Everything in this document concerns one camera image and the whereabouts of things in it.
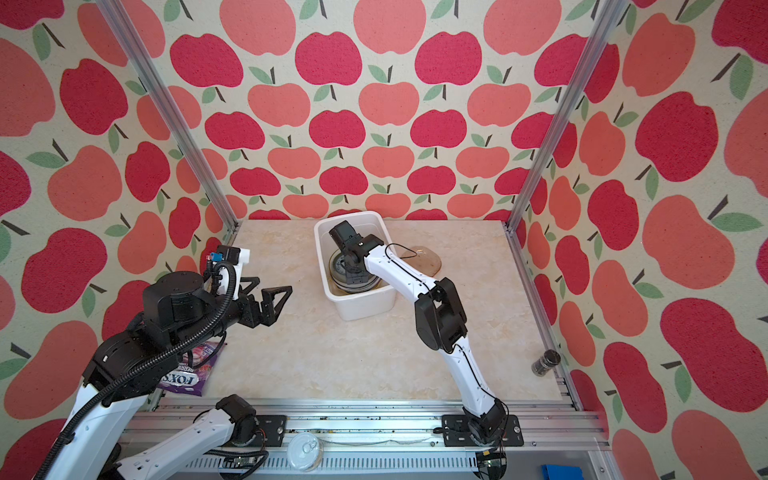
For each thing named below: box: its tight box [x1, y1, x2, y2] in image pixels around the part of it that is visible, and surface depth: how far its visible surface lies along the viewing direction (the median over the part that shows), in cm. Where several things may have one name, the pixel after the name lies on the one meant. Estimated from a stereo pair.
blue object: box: [541, 464, 585, 480], surface depth 69 cm
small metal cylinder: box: [531, 349, 561, 377], surface depth 78 cm
